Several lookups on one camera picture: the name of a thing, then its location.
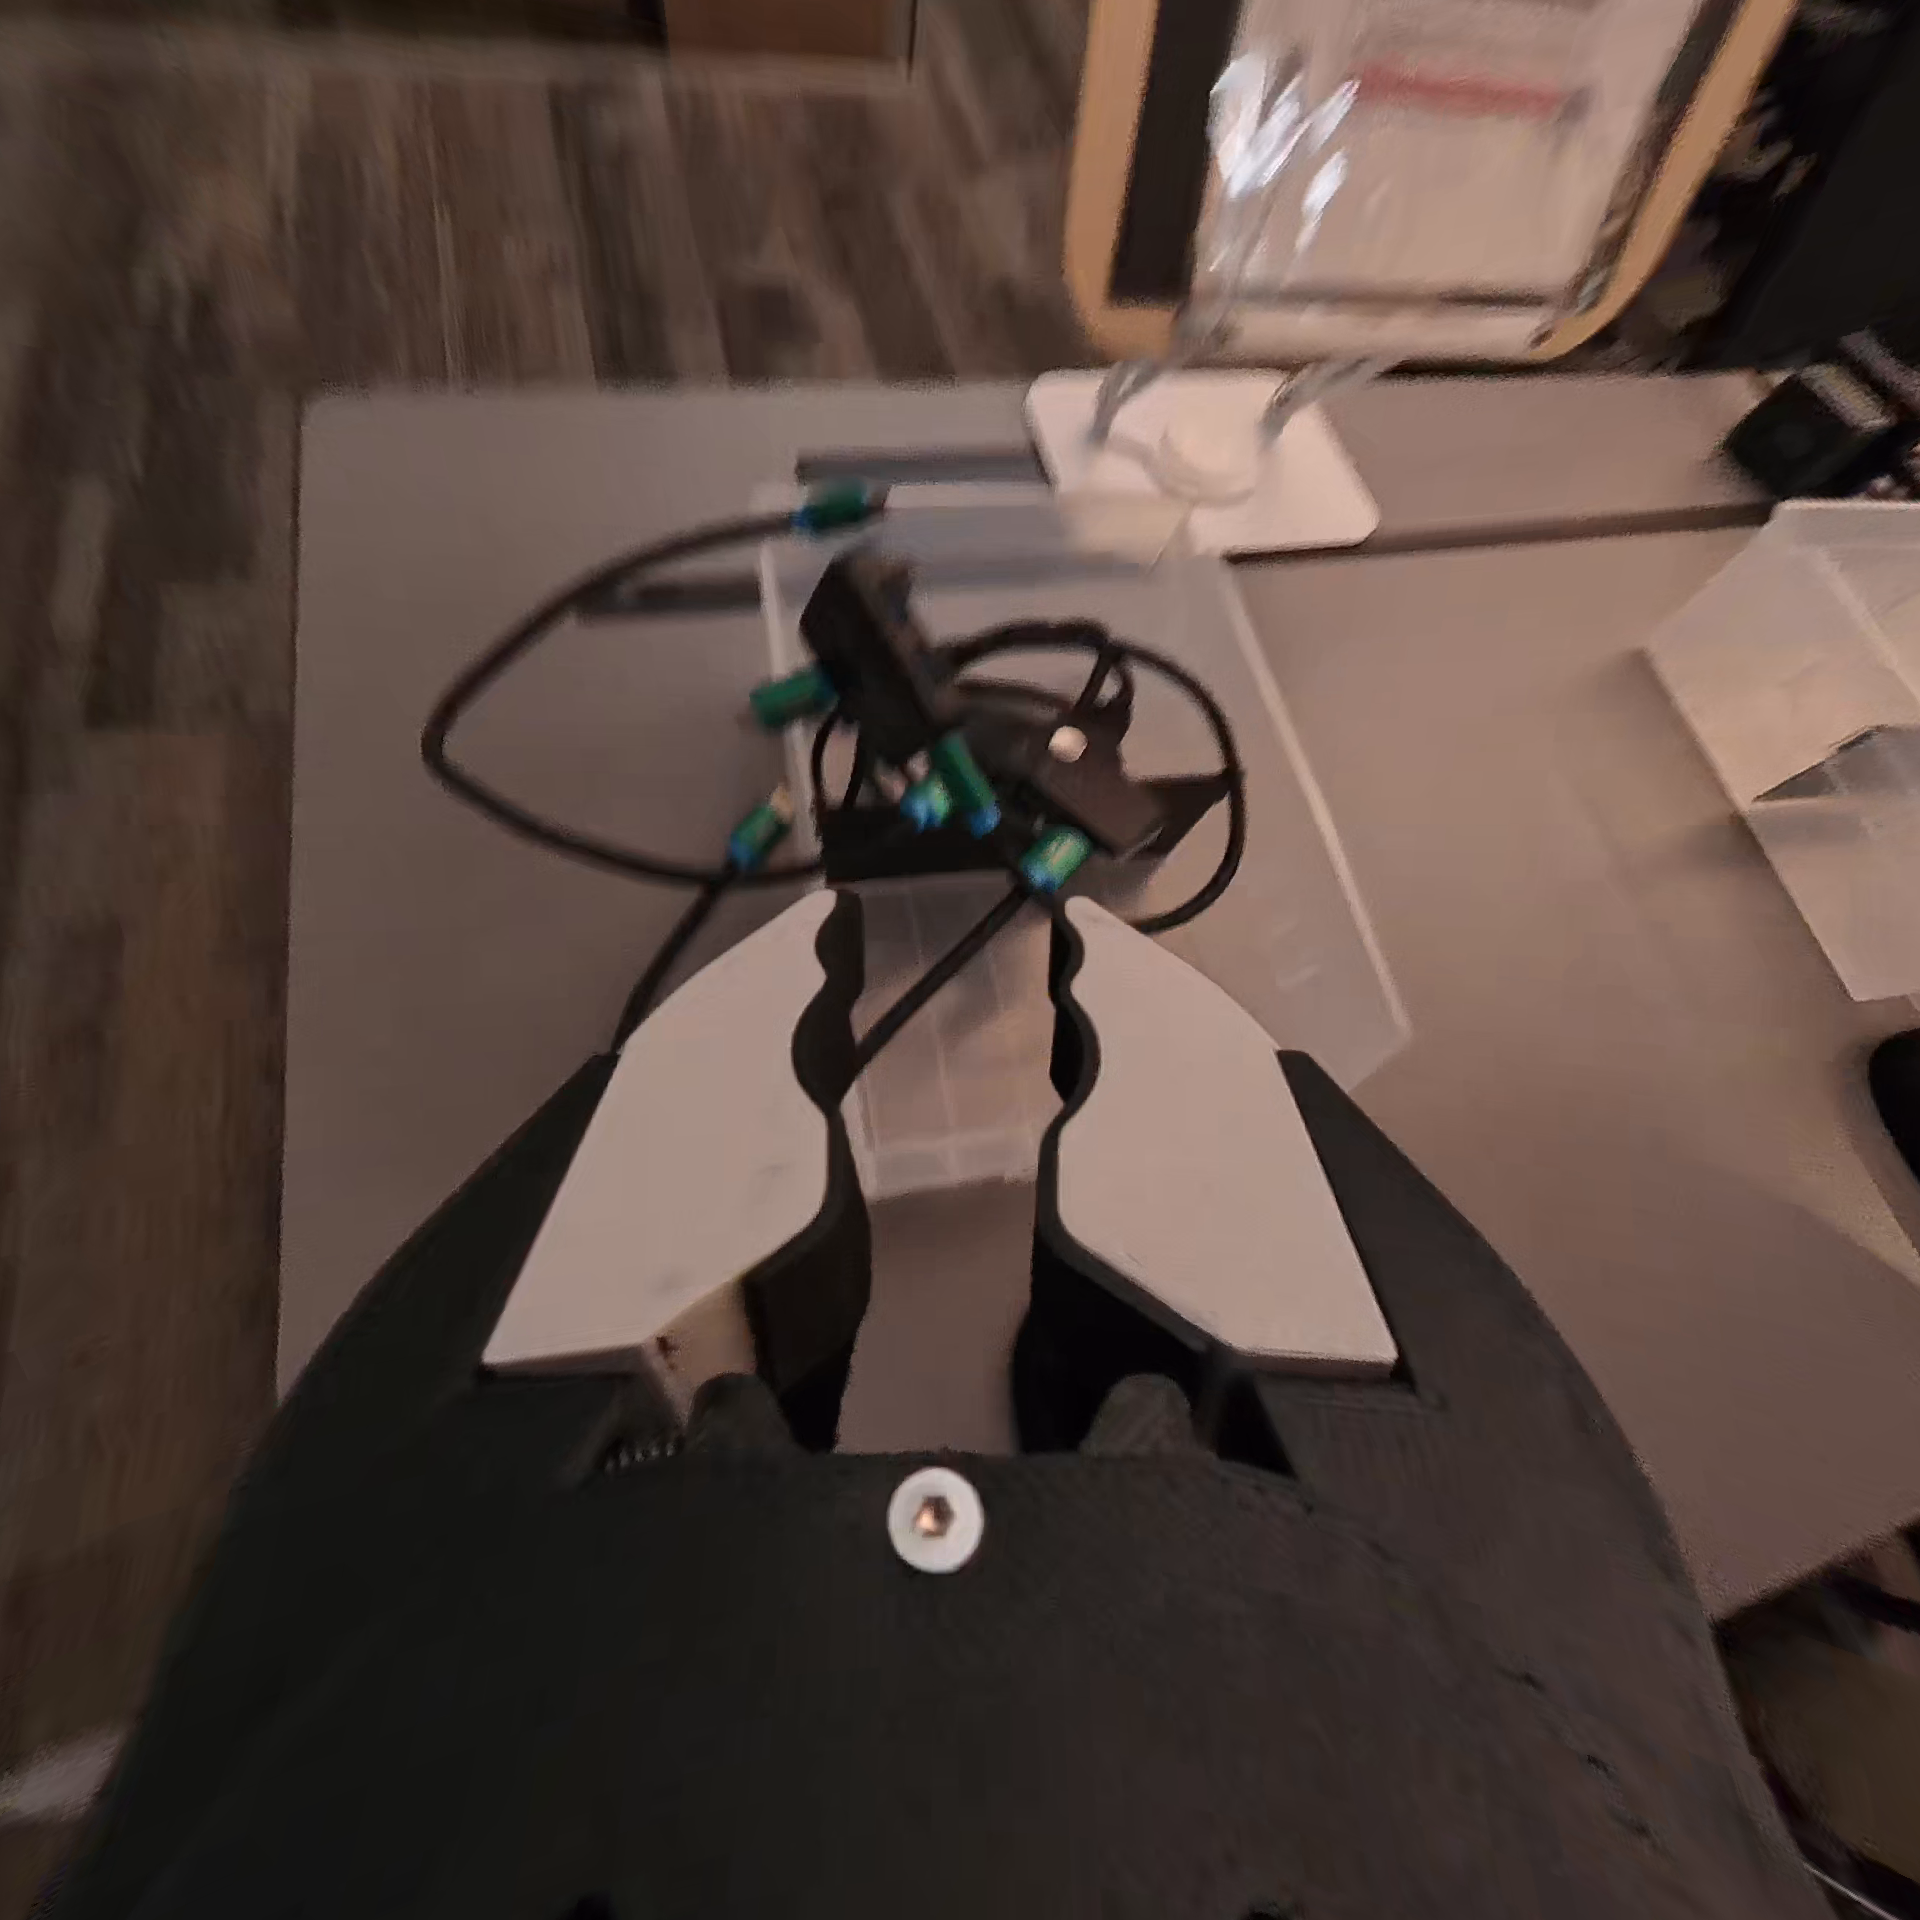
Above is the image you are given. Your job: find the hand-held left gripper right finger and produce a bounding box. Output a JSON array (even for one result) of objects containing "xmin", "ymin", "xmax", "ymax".
[{"xmin": 1014, "ymin": 894, "xmax": 1401, "ymax": 1454}]

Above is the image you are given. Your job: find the clear instruction sheet holder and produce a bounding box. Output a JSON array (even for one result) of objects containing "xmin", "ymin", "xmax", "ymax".
[{"xmin": 1087, "ymin": 0, "xmax": 1711, "ymax": 460}]

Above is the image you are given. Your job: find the black desk control box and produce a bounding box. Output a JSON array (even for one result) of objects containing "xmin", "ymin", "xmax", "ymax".
[{"xmin": 1721, "ymin": 336, "xmax": 1920, "ymax": 500}]

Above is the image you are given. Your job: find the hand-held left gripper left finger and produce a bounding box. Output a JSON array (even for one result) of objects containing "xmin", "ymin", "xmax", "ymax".
[{"xmin": 478, "ymin": 886, "xmax": 876, "ymax": 1450}]

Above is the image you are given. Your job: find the white sign stand base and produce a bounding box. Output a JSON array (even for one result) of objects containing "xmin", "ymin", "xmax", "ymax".
[{"xmin": 1025, "ymin": 368, "xmax": 1382, "ymax": 554}]

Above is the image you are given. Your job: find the clear plastic bin with divider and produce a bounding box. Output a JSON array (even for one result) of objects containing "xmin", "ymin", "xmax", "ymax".
[{"xmin": 754, "ymin": 477, "xmax": 1415, "ymax": 1192}]

